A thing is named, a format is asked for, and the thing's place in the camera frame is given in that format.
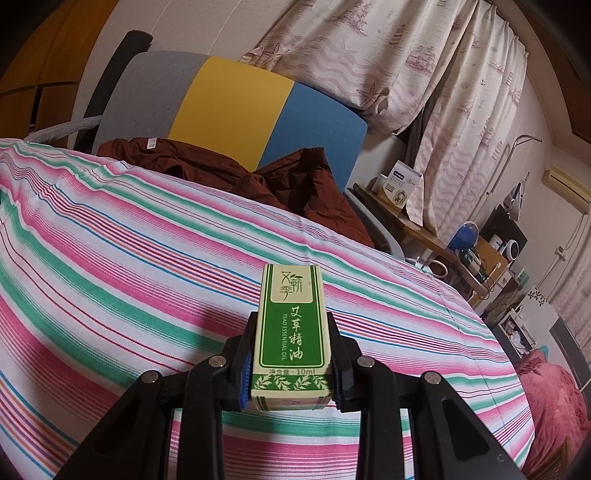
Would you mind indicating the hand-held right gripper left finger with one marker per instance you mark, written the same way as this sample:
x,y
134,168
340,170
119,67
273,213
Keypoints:
x,y
246,392

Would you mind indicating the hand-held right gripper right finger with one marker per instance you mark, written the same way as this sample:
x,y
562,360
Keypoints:
x,y
339,392

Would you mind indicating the small green carton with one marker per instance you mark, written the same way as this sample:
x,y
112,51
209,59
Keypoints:
x,y
286,341

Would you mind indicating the white curved tube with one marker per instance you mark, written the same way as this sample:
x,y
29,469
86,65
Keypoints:
x,y
434,267

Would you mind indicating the striped pink green tablecloth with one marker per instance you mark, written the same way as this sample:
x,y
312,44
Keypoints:
x,y
138,258

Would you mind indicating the wooden side shelf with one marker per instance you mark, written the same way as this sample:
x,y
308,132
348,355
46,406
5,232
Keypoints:
x,y
415,230

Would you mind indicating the small blue fan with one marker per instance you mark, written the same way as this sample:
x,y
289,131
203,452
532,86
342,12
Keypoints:
x,y
464,236

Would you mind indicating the brown cardboard box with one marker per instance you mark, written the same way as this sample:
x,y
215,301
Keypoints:
x,y
489,258

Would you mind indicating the pink blanket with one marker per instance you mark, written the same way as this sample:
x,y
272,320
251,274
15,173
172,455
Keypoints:
x,y
549,406

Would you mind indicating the small white jar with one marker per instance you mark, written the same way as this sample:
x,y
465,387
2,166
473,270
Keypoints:
x,y
382,184

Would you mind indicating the white blue printed box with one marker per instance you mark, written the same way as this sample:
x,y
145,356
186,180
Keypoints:
x,y
401,184

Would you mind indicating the dark red garment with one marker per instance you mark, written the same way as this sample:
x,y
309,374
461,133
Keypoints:
x,y
194,161

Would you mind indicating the metal garment steamer pole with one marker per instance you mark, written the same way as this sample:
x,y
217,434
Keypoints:
x,y
505,161

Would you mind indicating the grey yellow blue chair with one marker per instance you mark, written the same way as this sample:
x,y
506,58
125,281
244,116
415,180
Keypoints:
x,y
231,101

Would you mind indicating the hanging pink patterned curtain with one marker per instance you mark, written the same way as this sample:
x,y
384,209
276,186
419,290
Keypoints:
x,y
475,115

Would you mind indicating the cream air conditioner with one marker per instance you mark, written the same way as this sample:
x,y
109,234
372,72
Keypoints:
x,y
568,184

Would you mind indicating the bunched pink patterned curtain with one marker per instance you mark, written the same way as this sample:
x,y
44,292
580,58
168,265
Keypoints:
x,y
346,55

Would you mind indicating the black rolled mat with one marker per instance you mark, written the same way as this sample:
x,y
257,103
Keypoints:
x,y
124,60

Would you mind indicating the wooden wardrobe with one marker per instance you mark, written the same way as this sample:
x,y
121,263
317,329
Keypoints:
x,y
37,92

